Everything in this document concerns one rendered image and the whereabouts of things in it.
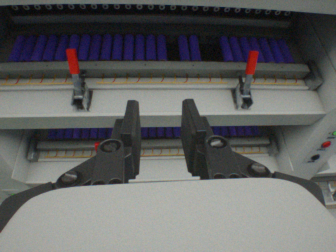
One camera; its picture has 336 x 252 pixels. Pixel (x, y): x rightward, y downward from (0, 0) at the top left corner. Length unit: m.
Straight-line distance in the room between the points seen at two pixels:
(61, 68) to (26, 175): 0.28
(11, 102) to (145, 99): 0.22
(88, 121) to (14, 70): 0.15
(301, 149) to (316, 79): 0.15
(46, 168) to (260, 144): 0.52
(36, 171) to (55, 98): 0.23
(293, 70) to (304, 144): 0.16
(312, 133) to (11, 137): 0.61
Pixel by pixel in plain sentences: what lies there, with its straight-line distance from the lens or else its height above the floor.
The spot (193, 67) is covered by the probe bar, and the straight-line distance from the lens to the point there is 0.37.
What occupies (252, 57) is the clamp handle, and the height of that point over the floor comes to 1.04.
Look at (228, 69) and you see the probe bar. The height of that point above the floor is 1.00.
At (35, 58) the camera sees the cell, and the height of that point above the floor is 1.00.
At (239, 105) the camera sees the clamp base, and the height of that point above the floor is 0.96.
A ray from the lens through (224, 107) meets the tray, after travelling 0.36.
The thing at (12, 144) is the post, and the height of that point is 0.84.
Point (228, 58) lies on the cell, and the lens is 0.41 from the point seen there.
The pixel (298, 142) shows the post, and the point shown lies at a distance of 0.52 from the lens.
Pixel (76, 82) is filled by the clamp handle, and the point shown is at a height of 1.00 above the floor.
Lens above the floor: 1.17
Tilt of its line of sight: 44 degrees down
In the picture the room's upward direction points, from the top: 3 degrees clockwise
